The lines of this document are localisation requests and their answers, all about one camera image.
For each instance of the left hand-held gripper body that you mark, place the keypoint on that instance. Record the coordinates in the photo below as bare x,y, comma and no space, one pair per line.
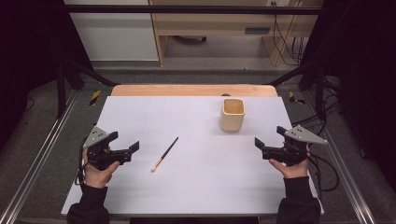
102,155

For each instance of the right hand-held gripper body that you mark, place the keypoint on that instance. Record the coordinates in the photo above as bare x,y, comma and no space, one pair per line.
292,152

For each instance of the dark blue gold brush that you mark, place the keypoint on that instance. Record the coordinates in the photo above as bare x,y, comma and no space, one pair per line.
165,154

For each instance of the square wooden cup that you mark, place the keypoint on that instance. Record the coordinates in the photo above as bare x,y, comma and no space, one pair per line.
232,119

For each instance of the person's right hand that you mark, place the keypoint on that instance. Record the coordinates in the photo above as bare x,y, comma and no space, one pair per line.
295,171

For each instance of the person's left hand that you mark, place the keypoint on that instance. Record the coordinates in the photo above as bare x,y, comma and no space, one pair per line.
98,177

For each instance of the yellow black tape strip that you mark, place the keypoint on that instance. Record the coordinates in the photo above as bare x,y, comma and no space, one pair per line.
95,97
292,97

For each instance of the black metal stand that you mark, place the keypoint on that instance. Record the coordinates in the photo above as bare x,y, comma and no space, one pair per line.
60,90
319,90

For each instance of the white table mat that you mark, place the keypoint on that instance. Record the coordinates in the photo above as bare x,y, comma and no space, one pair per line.
193,180

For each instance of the white cabinet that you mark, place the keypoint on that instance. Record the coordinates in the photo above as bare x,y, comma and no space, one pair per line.
115,37

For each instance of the black curtain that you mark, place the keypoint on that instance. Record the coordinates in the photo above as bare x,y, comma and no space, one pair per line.
28,46
364,62

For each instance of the light wooden desk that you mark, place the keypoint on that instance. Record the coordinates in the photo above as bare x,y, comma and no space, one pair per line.
211,23

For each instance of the aluminium rail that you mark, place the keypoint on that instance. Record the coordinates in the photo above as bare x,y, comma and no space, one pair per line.
37,158
342,168

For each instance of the black horizontal frame bar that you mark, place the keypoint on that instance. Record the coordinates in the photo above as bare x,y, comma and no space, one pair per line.
186,10

